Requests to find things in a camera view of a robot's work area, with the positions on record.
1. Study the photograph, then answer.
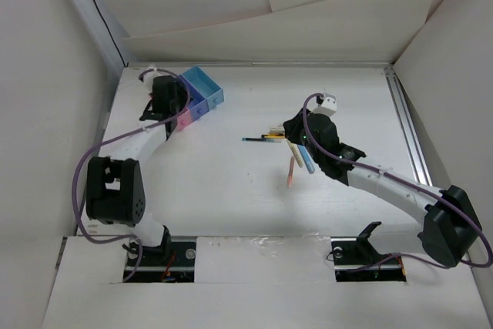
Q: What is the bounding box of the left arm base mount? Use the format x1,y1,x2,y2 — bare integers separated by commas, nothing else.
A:
122,229,197,284

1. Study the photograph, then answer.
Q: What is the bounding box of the aluminium rail right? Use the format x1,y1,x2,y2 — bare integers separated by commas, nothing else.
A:
384,66,432,186

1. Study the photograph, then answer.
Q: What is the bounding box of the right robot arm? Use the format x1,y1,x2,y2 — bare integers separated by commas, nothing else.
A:
283,109,492,269

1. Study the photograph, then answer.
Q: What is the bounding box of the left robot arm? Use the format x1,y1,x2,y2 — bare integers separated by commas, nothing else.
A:
86,75,191,265

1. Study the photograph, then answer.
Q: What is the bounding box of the black teal pen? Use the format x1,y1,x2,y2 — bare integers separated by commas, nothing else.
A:
242,137,282,143

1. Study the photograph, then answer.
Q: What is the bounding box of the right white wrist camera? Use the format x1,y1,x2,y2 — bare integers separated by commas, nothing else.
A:
312,93,337,118

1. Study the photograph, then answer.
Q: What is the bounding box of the red white staple box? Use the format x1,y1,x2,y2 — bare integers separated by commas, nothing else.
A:
269,125,285,135

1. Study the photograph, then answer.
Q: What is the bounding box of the pink container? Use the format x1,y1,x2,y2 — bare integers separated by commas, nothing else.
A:
174,109,193,132

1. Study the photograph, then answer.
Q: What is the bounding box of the light blue container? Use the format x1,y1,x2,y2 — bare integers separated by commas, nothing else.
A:
182,65,224,110

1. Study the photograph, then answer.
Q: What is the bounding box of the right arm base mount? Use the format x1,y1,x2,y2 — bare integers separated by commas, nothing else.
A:
326,221,407,283

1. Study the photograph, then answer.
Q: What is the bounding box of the orange pink pen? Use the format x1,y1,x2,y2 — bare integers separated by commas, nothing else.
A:
287,156,296,189

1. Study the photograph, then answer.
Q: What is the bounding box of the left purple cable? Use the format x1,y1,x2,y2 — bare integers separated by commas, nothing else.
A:
72,68,193,283

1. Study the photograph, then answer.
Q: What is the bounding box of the purple-blue container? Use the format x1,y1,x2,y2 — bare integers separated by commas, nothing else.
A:
180,75,209,121

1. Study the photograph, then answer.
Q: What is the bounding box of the blue highlighter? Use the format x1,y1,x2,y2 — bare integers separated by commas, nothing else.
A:
297,146,315,174

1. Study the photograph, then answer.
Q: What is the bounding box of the pale yellow highlighter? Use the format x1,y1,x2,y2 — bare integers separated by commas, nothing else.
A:
287,141,304,168

